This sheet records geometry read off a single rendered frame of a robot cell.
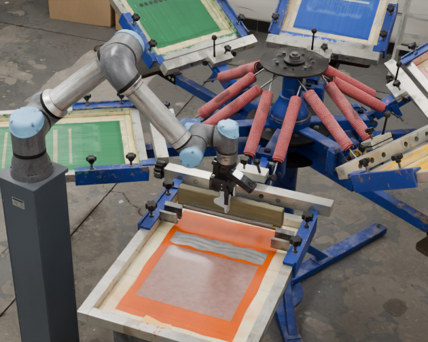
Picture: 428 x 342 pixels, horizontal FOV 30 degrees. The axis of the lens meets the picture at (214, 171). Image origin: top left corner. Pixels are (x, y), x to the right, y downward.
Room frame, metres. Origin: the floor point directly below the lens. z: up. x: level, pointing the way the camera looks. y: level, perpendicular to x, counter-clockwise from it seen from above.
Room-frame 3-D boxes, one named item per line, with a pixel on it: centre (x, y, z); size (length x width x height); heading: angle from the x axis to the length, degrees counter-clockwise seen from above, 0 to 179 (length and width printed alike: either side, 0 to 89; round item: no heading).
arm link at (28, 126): (2.41, 0.65, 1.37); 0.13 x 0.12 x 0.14; 171
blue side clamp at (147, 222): (2.51, 0.20, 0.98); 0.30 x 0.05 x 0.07; 161
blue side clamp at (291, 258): (2.32, -0.32, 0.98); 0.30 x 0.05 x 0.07; 161
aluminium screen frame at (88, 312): (2.19, 0.02, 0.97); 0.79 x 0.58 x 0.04; 161
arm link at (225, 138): (2.43, -0.04, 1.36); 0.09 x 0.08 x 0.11; 81
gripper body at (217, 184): (2.43, -0.04, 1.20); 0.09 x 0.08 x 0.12; 71
